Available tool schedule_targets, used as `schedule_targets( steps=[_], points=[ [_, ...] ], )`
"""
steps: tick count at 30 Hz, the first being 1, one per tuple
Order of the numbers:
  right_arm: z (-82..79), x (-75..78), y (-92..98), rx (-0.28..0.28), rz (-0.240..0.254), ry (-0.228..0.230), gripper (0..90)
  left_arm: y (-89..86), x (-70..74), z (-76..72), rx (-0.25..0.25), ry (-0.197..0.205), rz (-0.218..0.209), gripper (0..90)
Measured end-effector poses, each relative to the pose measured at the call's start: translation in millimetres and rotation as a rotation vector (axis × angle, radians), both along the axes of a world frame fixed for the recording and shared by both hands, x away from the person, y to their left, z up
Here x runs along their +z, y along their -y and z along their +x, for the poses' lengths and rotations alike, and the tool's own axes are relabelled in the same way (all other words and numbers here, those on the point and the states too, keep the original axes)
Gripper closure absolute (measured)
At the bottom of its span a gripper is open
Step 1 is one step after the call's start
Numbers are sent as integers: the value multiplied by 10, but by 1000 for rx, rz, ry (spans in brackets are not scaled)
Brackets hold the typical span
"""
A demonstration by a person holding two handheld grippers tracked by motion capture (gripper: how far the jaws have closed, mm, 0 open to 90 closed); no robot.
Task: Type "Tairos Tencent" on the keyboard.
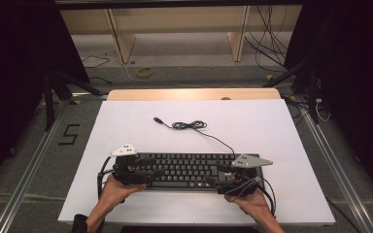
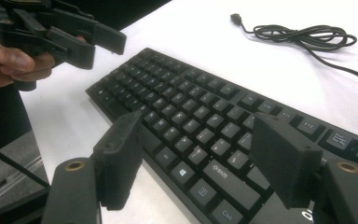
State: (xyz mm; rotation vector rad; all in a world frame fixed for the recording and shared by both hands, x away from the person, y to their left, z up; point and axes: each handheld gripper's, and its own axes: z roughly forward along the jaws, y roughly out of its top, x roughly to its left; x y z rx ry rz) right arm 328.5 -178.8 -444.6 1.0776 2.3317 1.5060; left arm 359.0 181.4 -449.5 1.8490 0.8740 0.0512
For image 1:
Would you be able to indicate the black metal stand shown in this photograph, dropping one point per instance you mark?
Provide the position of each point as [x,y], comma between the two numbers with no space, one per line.
[312,93]
[49,103]

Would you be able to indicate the light wooden table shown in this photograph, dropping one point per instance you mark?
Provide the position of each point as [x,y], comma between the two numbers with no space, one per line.
[175,94]

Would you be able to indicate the silver metal floor rail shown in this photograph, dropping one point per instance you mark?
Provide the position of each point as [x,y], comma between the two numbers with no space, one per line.
[336,171]
[29,171]

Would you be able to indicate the person's left hand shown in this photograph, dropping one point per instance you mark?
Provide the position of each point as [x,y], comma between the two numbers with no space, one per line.
[111,194]

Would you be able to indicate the person's dark sleeve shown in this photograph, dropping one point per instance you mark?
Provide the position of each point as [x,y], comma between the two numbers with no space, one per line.
[79,225]

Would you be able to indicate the dark curtain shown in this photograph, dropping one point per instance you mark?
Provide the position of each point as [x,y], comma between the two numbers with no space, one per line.
[359,81]
[13,81]

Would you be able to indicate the light wooden shelf frame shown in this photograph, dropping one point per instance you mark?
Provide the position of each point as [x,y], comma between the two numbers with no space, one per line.
[126,42]

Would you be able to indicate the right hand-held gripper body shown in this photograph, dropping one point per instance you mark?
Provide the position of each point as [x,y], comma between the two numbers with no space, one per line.
[249,160]

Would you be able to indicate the yellow tape roll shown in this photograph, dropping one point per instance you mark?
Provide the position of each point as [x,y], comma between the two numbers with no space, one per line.
[138,73]

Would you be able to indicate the black computer keyboard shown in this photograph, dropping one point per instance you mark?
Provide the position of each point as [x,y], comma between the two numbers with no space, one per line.
[187,168]

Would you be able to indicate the person's right hand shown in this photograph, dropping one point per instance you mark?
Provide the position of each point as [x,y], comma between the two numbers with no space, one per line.
[254,205]

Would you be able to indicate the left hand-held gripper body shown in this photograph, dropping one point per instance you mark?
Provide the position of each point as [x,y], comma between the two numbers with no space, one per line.
[124,166]

